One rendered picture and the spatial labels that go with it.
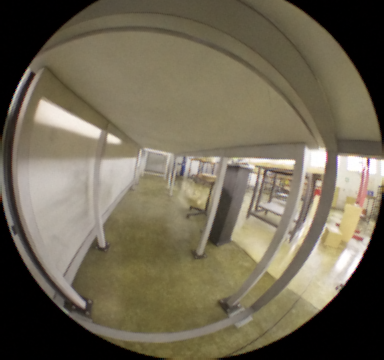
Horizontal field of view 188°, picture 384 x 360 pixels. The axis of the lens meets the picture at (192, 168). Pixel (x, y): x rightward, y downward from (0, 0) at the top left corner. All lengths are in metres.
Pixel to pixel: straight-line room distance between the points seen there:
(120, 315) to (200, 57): 0.89
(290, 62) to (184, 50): 0.13
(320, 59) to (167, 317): 0.90
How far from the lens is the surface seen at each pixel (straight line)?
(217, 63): 0.20
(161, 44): 0.19
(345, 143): 0.44
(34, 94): 0.36
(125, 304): 0.77
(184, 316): 0.76
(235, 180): 1.04
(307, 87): 0.18
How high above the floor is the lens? 0.73
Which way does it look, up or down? 2 degrees down
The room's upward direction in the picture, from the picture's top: 11 degrees clockwise
